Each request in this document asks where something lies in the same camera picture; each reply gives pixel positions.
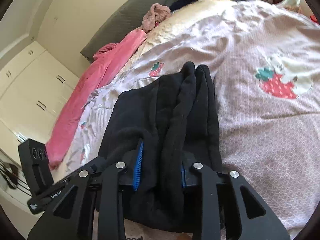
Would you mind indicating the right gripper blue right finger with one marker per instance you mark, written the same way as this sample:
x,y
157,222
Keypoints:
x,y
227,202

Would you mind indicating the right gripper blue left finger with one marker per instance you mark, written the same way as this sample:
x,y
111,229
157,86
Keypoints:
x,y
71,214

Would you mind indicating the black sweatshirt with orange print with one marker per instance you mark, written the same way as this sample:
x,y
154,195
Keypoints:
x,y
172,115

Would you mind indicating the pink patterned duvet cover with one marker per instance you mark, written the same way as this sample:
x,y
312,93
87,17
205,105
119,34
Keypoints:
x,y
264,62

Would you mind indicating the dusty pink fluffy garment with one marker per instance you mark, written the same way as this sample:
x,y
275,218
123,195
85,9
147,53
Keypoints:
x,y
157,14

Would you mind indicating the red plastic bag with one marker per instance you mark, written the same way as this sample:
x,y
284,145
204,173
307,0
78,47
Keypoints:
x,y
314,19

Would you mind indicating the dark green headboard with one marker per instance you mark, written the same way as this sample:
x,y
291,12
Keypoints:
x,y
128,17

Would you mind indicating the cream wardrobe with black handles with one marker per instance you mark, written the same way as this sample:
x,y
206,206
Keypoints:
x,y
34,88

